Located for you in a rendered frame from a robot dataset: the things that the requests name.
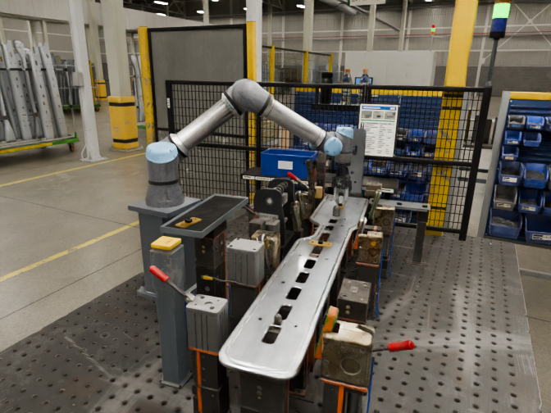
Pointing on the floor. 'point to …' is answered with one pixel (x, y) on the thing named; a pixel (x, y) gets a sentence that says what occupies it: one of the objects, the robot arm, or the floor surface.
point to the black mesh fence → (344, 126)
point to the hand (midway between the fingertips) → (340, 201)
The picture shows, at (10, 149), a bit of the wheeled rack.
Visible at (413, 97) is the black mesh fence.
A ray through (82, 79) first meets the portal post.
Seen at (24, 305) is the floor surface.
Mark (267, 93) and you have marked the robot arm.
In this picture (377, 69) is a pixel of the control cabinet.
